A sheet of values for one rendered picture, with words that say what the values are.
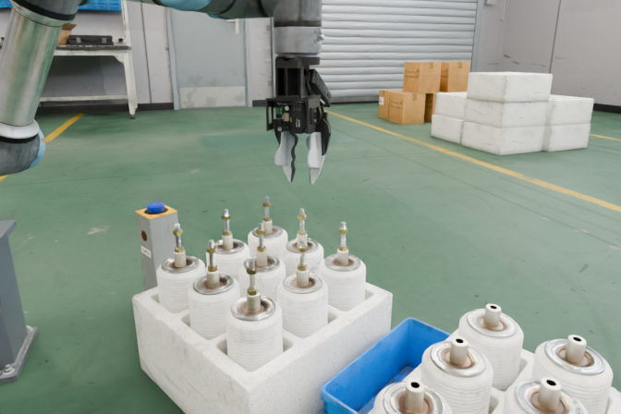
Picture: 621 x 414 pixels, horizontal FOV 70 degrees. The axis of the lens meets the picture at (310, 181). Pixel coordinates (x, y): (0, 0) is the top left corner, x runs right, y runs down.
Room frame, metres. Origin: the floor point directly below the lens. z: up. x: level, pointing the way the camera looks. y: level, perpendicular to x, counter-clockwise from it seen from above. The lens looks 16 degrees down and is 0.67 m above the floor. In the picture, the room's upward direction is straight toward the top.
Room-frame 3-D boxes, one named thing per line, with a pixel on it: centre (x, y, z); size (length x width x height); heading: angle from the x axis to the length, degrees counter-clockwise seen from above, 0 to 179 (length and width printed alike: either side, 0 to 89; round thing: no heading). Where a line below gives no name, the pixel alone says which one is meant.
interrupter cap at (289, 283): (0.74, 0.01, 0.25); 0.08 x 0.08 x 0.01
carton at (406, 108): (4.52, -0.98, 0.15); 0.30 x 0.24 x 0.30; 17
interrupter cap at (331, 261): (0.83, -0.07, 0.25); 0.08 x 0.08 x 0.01
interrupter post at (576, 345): (0.53, -0.38, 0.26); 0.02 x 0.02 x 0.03
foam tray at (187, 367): (0.82, 0.10, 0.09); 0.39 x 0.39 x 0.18; 46
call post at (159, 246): (0.97, 0.36, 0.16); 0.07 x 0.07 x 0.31; 46
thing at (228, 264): (0.91, 0.19, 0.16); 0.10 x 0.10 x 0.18
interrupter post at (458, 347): (0.53, -0.21, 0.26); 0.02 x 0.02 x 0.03
